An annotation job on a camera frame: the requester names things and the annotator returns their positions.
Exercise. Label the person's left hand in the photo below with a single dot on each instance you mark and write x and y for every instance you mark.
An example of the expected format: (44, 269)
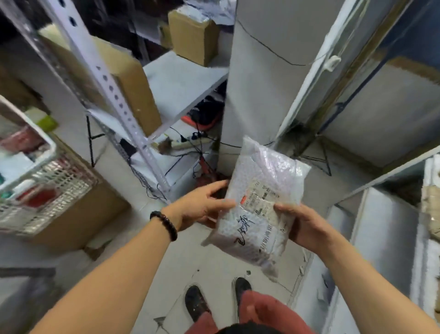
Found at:
(196, 208)

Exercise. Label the person's right hand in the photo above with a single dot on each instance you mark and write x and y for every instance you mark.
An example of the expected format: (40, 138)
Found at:
(309, 230)

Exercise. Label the grey bubble mailer parcel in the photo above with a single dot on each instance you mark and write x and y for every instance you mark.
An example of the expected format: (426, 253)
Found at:
(261, 179)

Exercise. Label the white metal shelf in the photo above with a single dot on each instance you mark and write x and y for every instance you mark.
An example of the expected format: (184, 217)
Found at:
(385, 223)

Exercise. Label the person's left forearm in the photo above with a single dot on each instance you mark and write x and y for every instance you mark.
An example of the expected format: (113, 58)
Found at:
(110, 285)

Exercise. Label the person's right forearm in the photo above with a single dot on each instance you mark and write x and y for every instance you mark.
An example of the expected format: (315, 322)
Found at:
(371, 296)

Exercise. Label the person's black shoe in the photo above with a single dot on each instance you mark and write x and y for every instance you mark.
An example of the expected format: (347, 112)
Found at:
(196, 302)
(242, 287)

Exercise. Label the person's red trouser leg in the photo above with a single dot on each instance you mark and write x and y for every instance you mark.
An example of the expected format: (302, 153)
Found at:
(202, 325)
(268, 309)

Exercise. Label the person's black shirt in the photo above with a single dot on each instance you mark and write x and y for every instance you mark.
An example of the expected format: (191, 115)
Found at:
(254, 328)

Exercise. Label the big plain cardboard sheet box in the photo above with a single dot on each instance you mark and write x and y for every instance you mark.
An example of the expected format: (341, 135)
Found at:
(134, 86)

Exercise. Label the red and black floor tool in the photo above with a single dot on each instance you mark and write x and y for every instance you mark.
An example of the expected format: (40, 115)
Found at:
(206, 168)

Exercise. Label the white power strip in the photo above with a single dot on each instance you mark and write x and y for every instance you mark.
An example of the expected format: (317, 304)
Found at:
(185, 144)

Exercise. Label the black tripod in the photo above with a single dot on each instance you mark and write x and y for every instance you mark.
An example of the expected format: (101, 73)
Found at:
(323, 155)

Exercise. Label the black and red bundle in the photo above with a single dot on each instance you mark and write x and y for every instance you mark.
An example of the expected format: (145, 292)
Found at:
(206, 113)

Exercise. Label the corrugated metal shutter panel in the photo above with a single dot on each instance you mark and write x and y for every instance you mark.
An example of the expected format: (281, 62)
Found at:
(378, 113)

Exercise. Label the white perforated metal rack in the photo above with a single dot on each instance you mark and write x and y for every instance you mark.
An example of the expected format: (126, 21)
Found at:
(103, 79)

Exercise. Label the small green and white box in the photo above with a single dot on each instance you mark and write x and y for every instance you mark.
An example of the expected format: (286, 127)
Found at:
(46, 123)

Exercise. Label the pale purple plastic bag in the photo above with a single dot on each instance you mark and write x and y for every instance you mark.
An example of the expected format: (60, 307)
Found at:
(213, 10)

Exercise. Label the yellow taped panel frame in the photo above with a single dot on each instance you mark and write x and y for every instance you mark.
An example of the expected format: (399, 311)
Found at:
(412, 67)

